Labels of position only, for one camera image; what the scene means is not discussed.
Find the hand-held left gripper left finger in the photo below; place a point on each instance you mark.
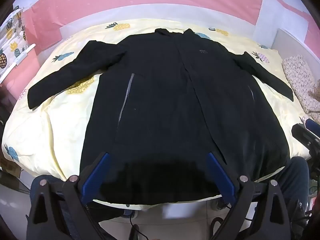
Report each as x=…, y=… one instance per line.
x=98, y=173

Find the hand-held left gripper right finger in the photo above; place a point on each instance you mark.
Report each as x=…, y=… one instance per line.
x=220, y=173

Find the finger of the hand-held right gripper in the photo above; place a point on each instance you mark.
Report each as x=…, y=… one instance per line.
x=301, y=132

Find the black jacket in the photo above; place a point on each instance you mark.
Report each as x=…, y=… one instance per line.
x=162, y=92

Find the person's dark blue pants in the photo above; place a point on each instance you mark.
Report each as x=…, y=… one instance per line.
x=295, y=180

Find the floral pillow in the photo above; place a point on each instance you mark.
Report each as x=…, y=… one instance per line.
x=300, y=80

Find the yellow pineapple print bedsheet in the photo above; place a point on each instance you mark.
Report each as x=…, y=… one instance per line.
x=50, y=135

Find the cardboard box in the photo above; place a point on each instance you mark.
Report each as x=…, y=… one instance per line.
x=10, y=166

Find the white headboard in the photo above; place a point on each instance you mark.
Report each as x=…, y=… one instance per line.
x=295, y=42

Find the white pineapple print cloth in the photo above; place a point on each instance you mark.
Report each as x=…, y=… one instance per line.
x=10, y=42

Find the white rail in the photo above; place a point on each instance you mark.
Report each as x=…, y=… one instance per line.
x=23, y=55

